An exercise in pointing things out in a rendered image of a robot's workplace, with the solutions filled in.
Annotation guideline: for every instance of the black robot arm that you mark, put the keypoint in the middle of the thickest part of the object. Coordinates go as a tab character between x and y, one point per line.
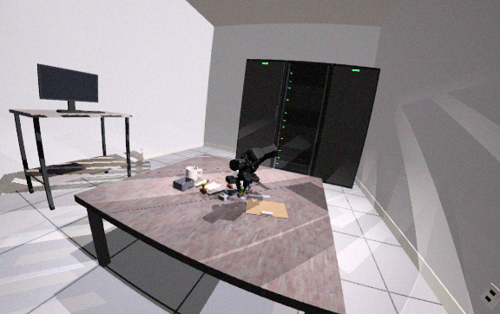
254	157

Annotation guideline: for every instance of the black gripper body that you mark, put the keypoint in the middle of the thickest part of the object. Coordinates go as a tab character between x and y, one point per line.
231	180

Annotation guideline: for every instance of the white mug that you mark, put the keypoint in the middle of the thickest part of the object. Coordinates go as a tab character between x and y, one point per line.
192	172

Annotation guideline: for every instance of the green and tan rubber stamp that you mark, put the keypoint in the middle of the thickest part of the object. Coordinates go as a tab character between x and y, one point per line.
241	194

